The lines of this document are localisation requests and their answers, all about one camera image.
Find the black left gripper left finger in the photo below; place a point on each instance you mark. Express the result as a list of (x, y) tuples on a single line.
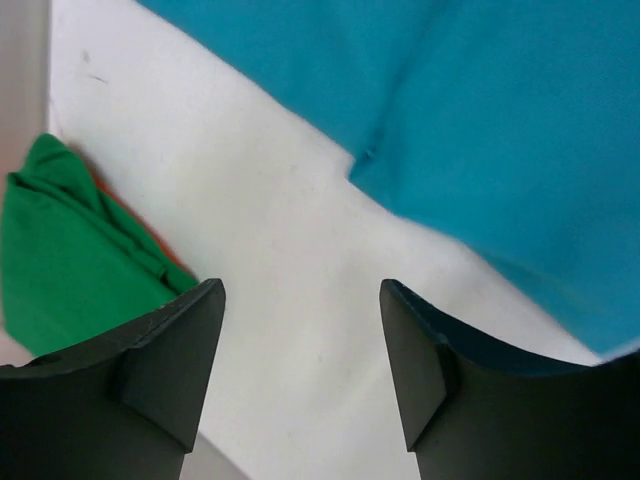
[(125, 404)]

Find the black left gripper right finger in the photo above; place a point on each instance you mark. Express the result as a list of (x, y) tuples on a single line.
[(475, 407)]

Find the green t shirt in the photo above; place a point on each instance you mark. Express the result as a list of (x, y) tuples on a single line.
[(74, 262)]

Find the orange t shirt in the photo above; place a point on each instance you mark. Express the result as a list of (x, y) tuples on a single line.
[(158, 240)]

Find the teal t shirt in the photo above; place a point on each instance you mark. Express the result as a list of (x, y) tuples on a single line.
[(511, 126)]

